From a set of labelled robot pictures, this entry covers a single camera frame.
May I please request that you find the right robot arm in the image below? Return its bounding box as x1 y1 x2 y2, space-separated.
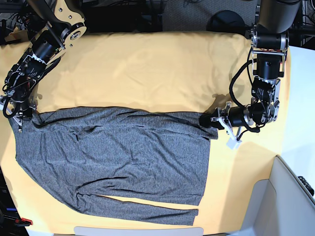
0 0 87 120

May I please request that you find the black round chair base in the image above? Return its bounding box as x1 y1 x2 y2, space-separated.
206 10 246 35

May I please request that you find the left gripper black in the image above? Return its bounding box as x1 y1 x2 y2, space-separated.
199 107 251 129

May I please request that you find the grey plate at edge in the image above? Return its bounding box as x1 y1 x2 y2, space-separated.
74 226 204 236

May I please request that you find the yellow table cloth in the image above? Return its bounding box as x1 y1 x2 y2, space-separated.
0 32 291 234

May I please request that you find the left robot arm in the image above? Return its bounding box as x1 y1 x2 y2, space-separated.
199 0 301 133

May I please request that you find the black remote control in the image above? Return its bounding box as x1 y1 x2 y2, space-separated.
298 176 315 197

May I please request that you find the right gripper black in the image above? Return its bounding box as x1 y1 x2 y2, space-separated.
6 93 37 120

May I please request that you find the red black clamp left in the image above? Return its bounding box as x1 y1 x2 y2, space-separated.
14 218 33 227

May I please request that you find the grey long-sleeve shirt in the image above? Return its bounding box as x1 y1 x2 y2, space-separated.
10 107 218 226

